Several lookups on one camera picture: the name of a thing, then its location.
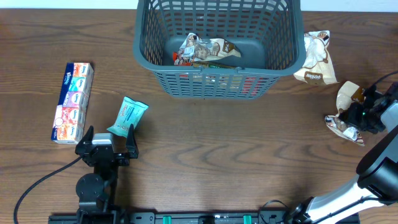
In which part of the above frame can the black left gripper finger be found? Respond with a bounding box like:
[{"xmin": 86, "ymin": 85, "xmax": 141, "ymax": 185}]
[
  {"xmin": 79, "ymin": 126, "xmax": 94, "ymax": 149},
  {"xmin": 126, "ymin": 124, "xmax": 137, "ymax": 155}
]

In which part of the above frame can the Kleenex tissue multipack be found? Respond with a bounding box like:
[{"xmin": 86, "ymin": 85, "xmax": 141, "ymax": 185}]
[{"xmin": 51, "ymin": 62, "xmax": 94, "ymax": 144}]

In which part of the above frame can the beige snack bag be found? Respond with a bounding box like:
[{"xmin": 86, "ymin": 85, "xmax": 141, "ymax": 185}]
[{"xmin": 325, "ymin": 81, "xmax": 365, "ymax": 146}]

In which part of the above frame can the teal wet wipes pack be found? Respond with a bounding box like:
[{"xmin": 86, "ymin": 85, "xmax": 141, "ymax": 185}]
[{"xmin": 107, "ymin": 96, "xmax": 149, "ymax": 138}]

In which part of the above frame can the red spaghetti package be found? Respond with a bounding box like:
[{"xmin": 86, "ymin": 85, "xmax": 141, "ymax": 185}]
[{"xmin": 172, "ymin": 51, "xmax": 268, "ymax": 94}]

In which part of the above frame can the white brown snack bag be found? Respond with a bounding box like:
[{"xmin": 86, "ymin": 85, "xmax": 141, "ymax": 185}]
[{"xmin": 173, "ymin": 33, "xmax": 241, "ymax": 66}]

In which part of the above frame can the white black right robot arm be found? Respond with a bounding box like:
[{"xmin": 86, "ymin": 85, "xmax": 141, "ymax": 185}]
[{"xmin": 285, "ymin": 82, "xmax": 397, "ymax": 223}]

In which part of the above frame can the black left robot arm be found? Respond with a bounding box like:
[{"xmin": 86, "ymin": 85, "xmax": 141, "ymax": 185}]
[{"xmin": 75, "ymin": 125, "xmax": 139, "ymax": 224}]

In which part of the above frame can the grey plastic basket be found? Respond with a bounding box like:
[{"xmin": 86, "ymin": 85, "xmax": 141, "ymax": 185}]
[{"xmin": 133, "ymin": 0, "xmax": 306, "ymax": 99}]

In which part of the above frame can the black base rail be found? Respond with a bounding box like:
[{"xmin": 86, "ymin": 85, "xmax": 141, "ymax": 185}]
[{"xmin": 48, "ymin": 211, "xmax": 360, "ymax": 224}]

